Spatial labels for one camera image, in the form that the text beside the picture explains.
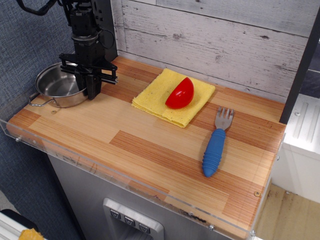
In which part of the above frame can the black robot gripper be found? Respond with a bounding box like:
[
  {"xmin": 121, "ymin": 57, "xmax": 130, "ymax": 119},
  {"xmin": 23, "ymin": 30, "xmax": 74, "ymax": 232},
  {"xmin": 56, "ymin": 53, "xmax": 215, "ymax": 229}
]
[{"xmin": 59, "ymin": 34, "xmax": 118, "ymax": 100}]

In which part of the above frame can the stainless steel pot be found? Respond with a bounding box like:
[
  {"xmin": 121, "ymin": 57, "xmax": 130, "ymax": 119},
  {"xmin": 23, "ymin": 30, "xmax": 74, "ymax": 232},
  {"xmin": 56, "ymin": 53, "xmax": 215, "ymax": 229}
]
[{"xmin": 28, "ymin": 63, "xmax": 88, "ymax": 108}]

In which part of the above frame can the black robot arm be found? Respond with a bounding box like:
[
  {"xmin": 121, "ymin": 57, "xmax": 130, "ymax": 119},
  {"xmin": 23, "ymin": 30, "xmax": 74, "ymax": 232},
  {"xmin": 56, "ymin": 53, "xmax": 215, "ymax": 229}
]
[{"xmin": 59, "ymin": 0, "xmax": 118, "ymax": 100}]

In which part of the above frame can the clear acrylic counter guard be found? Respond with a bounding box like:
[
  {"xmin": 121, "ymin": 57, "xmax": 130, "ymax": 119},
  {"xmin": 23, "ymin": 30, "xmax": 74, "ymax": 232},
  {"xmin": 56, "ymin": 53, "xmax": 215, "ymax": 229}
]
[{"xmin": 0, "ymin": 87, "xmax": 286, "ymax": 240}]

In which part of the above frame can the yellow folded cloth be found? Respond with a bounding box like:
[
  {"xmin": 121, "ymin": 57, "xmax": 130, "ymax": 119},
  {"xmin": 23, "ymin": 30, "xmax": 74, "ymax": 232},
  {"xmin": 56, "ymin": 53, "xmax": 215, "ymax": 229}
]
[{"xmin": 131, "ymin": 68, "xmax": 216, "ymax": 128}]

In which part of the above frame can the red tomato half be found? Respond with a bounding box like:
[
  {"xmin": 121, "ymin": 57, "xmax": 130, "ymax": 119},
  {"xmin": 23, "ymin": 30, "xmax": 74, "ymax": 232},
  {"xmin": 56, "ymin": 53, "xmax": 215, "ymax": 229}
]
[{"xmin": 165, "ymin": 77, "xmax": 195, "ymax": 109}]

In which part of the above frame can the grey cabinet with dispenser panel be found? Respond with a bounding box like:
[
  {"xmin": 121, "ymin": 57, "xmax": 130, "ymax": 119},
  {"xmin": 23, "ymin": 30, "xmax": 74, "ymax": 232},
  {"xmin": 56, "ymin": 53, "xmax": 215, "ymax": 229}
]
[{"xmin": 49, "ymin": 156, "xmax": 227, "ymax": 240}]

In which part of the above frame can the yellow tape piece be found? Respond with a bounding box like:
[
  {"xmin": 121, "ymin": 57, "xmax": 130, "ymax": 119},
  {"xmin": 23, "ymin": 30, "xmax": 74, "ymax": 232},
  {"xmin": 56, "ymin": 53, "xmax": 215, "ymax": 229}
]
[{"xmin": 18, "ymin": 228, "xmax": 45, "ymax": 240}]

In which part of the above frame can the white appliance with grooves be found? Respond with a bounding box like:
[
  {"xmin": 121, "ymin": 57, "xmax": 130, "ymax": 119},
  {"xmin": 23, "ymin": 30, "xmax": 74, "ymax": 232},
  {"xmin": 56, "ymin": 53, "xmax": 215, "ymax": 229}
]
[{"xmin": 270, "ymin": 94, "xmax": 320, "ymax": 203}]

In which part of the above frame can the black cable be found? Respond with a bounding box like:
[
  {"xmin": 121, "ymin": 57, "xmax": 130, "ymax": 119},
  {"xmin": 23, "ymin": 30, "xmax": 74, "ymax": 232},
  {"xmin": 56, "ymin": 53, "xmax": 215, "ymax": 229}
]
[{"xmin": 15, "ymin": 0, "xmax": 63, "ymax": 16}]

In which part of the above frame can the blue handled metal fork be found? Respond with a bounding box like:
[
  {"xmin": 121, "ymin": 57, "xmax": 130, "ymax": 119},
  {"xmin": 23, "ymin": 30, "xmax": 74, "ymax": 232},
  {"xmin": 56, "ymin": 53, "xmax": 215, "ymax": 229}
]
[{"xmin": 202, "ymin": 106, "xmax": 234, "ymax": 178}]

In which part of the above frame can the black vertical post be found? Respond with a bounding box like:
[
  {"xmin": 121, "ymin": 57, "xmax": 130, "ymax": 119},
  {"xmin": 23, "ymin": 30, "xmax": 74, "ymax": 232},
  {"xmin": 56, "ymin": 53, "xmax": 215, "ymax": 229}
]
[{"xmin": 279, "ymin": 9, "xmax": 320, "ymax": 124}]

